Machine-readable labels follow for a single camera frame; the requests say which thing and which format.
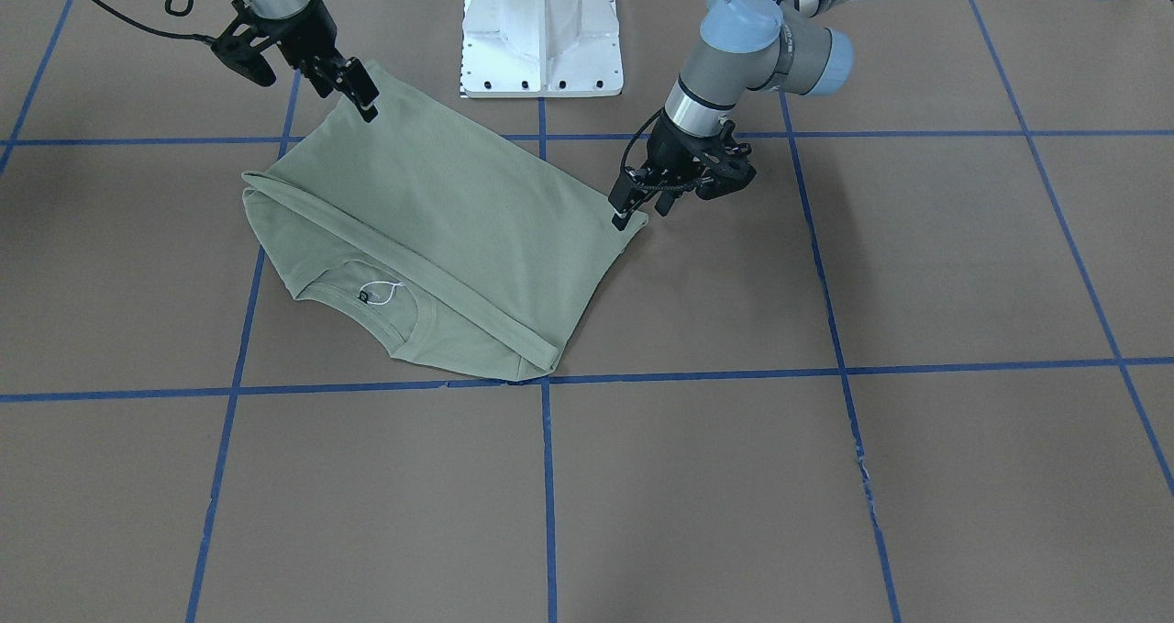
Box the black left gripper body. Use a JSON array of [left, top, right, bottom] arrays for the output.
[[629, 109, 726, 204]]

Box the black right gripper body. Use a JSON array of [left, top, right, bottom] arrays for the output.
[[272, 0, 348, 92]]

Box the sage green long-sleeve shirt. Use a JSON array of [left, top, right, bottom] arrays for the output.
[[243, 61, 648, 382]]

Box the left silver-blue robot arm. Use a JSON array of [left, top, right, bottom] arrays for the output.
[[614, 0, 1170, 237]]

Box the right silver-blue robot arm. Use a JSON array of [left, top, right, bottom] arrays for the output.
[[187, 0, 379, 124]]

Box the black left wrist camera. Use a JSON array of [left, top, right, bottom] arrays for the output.
[[693, 120, 758, 201]]

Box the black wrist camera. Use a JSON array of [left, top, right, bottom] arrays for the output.
[[210, 0, 276, 87], [693, 120, 758, 201]]

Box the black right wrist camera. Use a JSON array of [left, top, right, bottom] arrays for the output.
[[210, 0, 276, 87]]

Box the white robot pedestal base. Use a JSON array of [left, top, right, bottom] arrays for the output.
[[459, 0, 625, 99]]

